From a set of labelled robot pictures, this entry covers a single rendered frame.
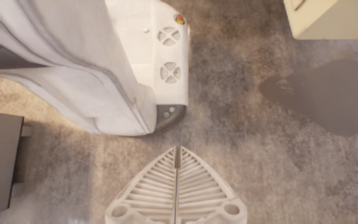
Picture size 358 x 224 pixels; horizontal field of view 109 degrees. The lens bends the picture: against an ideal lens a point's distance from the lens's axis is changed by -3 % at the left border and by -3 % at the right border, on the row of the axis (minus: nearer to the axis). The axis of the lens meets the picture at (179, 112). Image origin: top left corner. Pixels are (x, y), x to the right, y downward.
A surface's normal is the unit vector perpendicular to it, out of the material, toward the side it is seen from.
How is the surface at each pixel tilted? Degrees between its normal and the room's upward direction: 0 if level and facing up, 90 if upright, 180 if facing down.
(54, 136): 0
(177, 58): 38
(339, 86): 0
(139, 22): 0
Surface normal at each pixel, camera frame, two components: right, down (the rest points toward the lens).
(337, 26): 0.04, 0.98
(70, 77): 0.02, 0.82
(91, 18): 1.00, -0.03
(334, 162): -0.02, -0.19
